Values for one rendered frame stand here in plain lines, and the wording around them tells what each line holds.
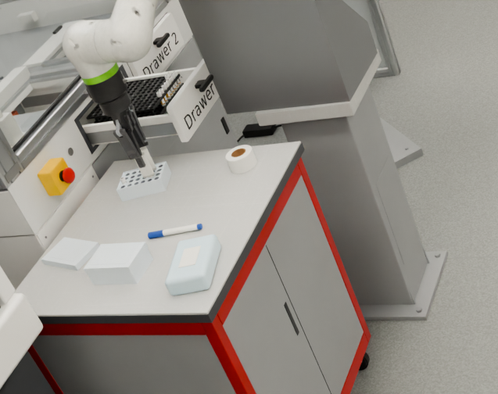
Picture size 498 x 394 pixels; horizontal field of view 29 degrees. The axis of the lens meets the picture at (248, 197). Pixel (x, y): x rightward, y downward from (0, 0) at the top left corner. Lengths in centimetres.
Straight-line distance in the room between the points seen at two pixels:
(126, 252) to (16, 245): 45
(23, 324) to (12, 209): 47
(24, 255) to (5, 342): 57
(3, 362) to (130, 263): 35
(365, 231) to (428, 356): 40
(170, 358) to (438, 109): 203
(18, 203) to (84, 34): 46
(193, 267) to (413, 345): 100
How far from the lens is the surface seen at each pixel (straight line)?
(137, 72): 291
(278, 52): 254
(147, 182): 249
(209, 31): 260
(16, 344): 209
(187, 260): 212
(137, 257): 221
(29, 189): 251
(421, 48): 444
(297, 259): 242
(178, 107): 252
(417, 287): 304
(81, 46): 231
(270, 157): 244
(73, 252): 240
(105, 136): 267
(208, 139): 323
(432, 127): 383
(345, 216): 284
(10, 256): 263
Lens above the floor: 194
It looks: 31 degrees down
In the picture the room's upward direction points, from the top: 24 degrees counter-clockwise
